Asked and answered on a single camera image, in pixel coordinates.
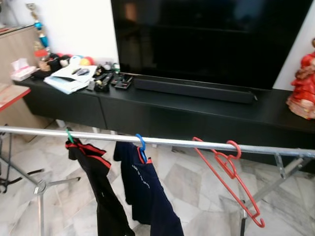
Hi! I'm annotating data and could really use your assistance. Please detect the black shirt red collar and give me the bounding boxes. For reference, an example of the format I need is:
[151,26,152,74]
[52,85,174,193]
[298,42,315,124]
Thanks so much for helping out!
[65,139,135,236]

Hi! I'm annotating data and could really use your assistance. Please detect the red plastic hanger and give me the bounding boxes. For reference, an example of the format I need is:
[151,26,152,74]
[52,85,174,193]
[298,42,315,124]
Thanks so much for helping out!
[192,137,265,229]

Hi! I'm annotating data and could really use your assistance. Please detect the blue plastic hanger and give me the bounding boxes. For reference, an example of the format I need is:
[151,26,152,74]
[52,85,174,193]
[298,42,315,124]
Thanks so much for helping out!
[135,134,148,163]

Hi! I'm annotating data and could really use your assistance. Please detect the red laughing buddha statue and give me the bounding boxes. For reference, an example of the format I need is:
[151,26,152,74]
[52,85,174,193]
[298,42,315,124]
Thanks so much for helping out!
[287,38,315,120]

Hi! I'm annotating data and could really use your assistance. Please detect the black soundbar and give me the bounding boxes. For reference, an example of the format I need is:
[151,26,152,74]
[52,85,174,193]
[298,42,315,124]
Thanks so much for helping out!
[133,77,257,104]

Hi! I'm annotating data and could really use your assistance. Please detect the black flat television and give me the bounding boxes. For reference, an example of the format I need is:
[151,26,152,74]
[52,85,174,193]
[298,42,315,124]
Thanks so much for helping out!
[111,0,314,90]

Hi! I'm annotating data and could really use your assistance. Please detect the silver metal clothes rack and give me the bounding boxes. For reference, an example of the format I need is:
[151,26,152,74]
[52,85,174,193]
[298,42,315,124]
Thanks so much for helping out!
[0,126,315,236]

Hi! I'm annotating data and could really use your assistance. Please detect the black low tv console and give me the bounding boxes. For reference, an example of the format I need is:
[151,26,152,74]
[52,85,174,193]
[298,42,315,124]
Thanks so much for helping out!
[15,74,315,173]

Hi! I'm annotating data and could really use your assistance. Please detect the navy t-shirt white print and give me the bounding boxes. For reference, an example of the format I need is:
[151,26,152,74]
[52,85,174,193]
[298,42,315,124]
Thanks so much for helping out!
[114,142,184,236]

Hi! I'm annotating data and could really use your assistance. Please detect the white magazine stack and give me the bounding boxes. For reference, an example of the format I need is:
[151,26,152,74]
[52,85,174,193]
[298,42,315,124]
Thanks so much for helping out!
[43,64,97,94]

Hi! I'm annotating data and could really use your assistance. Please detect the black plush toy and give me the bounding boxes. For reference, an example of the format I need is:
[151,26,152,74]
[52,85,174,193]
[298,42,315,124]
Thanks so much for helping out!
[47,53,72,74]

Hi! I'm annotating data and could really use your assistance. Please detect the red lid jar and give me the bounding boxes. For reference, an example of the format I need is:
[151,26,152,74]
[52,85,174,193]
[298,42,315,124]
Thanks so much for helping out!
[33,47,51,72]

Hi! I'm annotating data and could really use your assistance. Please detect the gold trophy blue ornaments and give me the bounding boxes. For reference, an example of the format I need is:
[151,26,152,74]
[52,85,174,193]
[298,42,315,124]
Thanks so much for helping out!
[26,3,52,62]

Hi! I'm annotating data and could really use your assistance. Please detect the pink tissue box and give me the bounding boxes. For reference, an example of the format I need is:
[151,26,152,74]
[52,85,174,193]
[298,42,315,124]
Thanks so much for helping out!
[11,58,37,82]

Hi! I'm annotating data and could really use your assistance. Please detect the light wooden sideboard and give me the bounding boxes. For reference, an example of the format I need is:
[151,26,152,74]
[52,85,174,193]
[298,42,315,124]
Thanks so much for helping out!
[0,25,55,128]

